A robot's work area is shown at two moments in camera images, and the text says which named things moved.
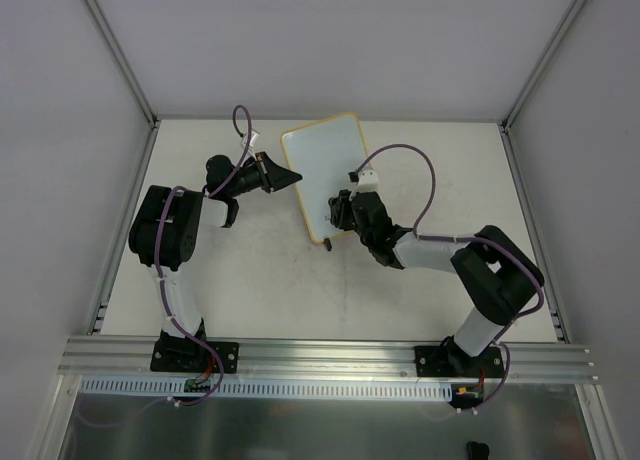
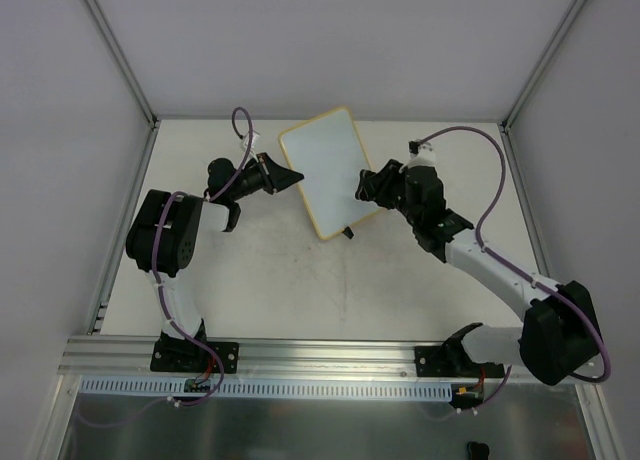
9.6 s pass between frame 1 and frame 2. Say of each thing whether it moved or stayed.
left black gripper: stayed
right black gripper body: moved
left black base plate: stayed
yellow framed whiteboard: stayed
